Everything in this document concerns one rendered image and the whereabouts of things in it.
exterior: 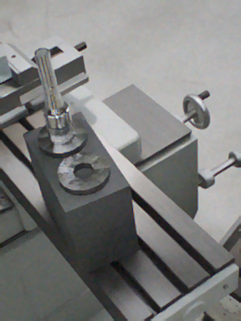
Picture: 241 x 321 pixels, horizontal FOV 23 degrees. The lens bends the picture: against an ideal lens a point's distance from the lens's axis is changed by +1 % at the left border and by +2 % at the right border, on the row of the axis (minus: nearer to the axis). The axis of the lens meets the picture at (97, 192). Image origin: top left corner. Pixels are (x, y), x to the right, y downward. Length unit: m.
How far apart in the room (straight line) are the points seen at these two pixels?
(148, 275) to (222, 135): 1.61
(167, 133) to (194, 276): 0.62
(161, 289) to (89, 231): 0.17
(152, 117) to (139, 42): 1.56
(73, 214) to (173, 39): 2.30
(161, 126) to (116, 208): 0.67
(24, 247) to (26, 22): 2.20
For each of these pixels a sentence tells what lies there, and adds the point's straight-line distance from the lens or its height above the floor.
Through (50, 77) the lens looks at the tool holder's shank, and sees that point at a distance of 0.97.
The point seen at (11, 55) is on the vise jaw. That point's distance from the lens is 1.44.
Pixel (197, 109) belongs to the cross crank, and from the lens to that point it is 1.81.
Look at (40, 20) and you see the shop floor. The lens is 3.50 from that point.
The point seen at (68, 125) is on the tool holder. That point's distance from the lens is 1.03.
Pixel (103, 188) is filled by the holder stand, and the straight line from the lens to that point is 0.98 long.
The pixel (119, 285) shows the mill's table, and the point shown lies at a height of 0.92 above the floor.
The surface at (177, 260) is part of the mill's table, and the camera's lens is 1.11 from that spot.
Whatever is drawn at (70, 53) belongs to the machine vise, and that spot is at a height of 0.99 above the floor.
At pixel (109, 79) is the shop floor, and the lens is 2.99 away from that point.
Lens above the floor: 1.83
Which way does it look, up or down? 48 degrees down
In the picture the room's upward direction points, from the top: 11 degrees counter-clockwise
